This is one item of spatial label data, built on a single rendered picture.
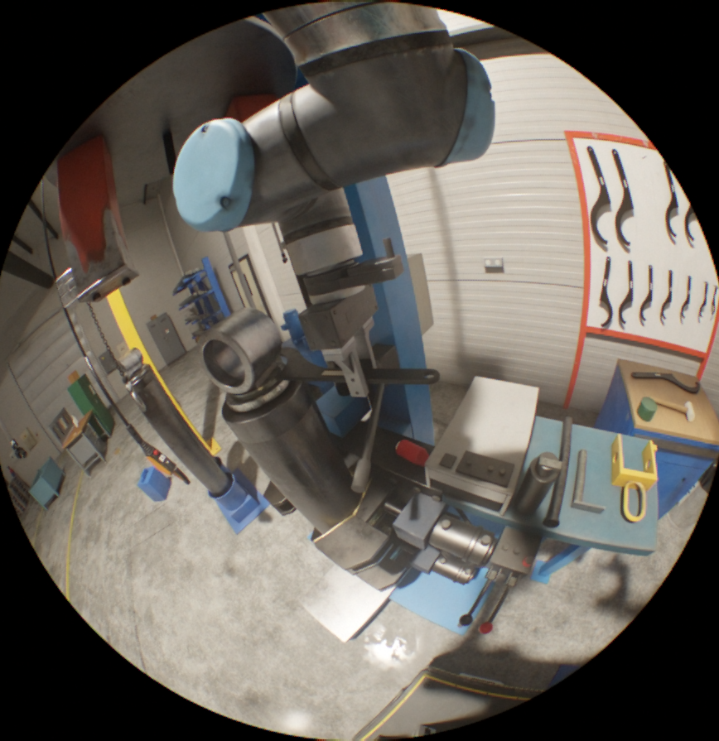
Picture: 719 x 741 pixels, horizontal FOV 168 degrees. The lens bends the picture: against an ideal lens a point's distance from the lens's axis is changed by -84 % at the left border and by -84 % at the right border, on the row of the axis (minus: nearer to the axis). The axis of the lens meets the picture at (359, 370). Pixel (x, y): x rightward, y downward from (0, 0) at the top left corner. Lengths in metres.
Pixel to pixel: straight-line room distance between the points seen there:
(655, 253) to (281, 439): 2.45
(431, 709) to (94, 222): 1.84
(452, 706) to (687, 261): 2.94
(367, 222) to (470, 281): 1.71
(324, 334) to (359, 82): 0.25
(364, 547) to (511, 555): 0.41
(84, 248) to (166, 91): 0.31
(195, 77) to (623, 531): 1.34
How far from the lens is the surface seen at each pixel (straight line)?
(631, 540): 0.85
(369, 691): 1.82
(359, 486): 0.43
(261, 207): 0.20
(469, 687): 1.46
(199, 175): 0.20
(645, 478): 0.89
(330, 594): 1.68
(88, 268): 0.52
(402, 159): 0.17
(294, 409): 0.50
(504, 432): 0.71
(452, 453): 0.66
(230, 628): 2.21
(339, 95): 0.16
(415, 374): 0.35
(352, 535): 0.79
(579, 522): 0.78
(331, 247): 0.28
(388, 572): 1.22
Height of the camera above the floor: 1.71
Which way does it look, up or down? 29 degrees down
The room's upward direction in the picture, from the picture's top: 17 degrees counter-clockwise
